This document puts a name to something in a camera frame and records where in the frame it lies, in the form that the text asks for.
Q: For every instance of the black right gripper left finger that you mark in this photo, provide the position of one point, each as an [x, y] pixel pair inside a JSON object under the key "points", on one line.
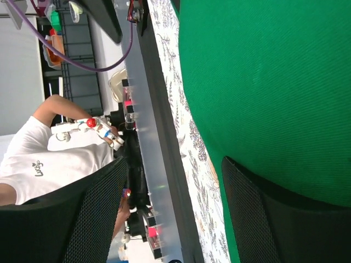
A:
{"points": [[72, 224]]}

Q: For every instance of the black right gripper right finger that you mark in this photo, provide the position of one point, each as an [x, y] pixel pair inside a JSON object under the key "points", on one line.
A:
{"points": [[273, 224]]}

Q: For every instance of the green t shirt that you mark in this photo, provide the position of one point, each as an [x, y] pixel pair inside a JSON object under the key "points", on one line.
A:
{"points": [[268, 85]]}

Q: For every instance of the floral patterned table mat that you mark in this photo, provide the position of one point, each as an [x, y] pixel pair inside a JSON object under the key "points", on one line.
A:
{"points": [[200, 174]]}

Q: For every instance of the person in white shirt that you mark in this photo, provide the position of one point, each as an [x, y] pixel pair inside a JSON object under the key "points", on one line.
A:
{"points": [[29, 169]]}

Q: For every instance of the aluminium mounting rail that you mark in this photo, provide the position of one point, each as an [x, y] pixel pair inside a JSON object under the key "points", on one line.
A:
{"points": [[147, 86]]}

